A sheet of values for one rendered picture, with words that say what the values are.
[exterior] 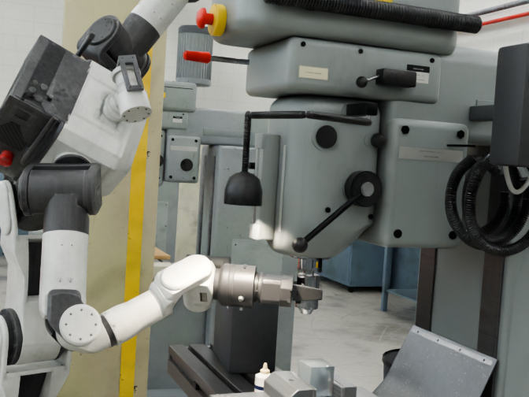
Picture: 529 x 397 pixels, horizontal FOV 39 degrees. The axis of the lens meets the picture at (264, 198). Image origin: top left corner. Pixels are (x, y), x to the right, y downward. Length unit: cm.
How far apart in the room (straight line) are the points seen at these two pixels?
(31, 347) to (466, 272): 106
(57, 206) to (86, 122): 21
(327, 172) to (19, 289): 88
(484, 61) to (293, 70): 44
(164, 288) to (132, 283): 172
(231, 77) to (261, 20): 965
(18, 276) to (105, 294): 128
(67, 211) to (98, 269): 168
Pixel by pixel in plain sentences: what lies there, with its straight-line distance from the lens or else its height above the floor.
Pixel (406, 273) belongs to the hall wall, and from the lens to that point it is 905.
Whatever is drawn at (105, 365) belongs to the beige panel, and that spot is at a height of 59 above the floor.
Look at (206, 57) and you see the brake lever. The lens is 156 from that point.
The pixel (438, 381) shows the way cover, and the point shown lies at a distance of 175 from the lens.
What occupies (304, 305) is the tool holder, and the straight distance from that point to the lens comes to 155.
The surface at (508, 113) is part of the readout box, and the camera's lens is 137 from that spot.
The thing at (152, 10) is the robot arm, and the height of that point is 184.
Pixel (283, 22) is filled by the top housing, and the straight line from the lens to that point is 139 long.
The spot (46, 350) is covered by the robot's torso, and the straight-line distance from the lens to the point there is 200.
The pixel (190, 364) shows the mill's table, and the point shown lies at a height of 96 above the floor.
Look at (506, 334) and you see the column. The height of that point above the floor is 117.
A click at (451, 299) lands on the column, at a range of 178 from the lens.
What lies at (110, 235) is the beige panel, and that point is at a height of 114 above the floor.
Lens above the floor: 150
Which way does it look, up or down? 3 degrees down
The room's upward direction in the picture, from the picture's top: 4 degrees clockwise
